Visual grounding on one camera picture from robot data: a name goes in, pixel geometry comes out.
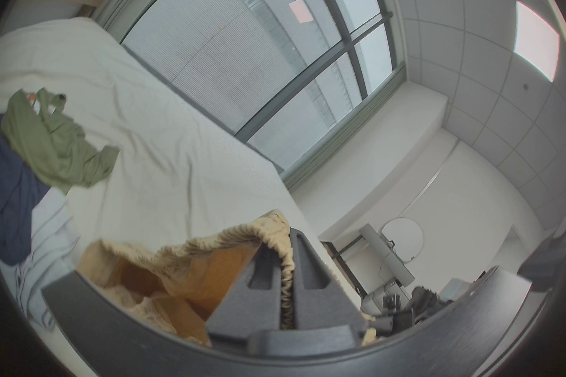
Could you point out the green garment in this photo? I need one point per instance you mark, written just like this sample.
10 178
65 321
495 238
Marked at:
53 145

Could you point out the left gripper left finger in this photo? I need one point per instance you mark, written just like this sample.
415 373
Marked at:
247 304

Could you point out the square ceiling light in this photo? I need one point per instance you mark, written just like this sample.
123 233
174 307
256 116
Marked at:
535 39

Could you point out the window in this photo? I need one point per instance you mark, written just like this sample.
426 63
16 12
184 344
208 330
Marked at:
221 57

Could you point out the bed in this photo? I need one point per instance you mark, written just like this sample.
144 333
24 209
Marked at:
154 123

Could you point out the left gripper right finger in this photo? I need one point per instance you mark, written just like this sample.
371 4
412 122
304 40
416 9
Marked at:
323 304

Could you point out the tan shorts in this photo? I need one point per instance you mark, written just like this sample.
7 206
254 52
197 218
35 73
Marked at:
177 260

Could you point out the pale grey garment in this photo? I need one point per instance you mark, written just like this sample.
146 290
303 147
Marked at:
48 234

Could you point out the dark blue garment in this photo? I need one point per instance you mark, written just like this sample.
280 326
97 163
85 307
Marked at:
17 198

